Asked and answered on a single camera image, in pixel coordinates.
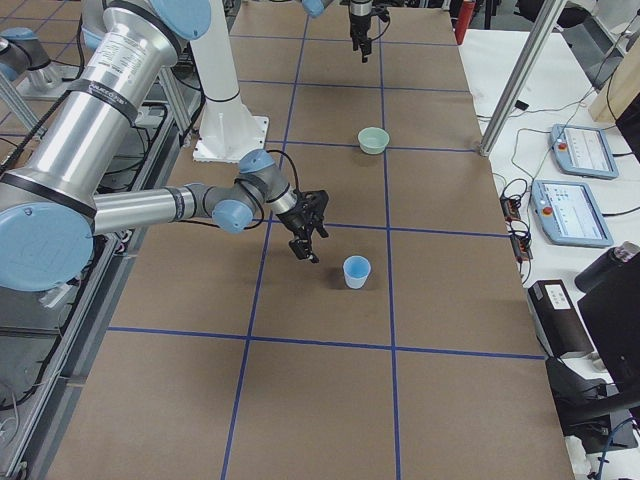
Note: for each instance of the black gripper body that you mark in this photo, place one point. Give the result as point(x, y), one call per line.
point(358, 21)
point(294, 222)

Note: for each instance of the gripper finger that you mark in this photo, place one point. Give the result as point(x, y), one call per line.
point(301, 246)
point(356, 42)
point(319, 227)
point(365, 46)

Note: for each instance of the light blue plastic cup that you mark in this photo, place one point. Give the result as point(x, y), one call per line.
point(356, 270)

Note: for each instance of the mint green bowl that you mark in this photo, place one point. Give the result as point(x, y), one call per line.
point(373, 140)

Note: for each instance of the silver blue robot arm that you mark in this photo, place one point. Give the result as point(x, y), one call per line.
point(51, 209)
point(315, 8)

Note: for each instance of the black water bottle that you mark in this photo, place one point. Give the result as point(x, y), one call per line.
point(612, 259)

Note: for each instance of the small black square device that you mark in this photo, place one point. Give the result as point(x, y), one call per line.
point(521, 105)

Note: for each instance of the orange black power strip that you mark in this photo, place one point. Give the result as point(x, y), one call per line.
point(517, 228)

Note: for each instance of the far teach pendant tablet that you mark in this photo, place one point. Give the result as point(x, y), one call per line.
point(583, 151)

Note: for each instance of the teach pendant tablet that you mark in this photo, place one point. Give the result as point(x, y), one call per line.
point(583, 151)
point(569, 215)

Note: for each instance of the near teach pendant tablet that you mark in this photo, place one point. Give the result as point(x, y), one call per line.
point(569, 215)

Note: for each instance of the black rectangular box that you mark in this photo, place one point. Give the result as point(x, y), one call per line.
point(558, 325)

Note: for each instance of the wooden board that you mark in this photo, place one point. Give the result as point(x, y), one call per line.
point(621, 89)

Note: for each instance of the black monitor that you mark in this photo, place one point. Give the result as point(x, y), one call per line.
point(610, 312)

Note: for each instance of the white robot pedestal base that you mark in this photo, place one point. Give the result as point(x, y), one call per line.
point(227, 129)

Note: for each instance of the aluminium frame post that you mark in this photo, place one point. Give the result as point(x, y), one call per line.
point(533, 46)

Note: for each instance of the aluminium side frame rail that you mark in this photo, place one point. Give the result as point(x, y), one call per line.
point(50, 339)

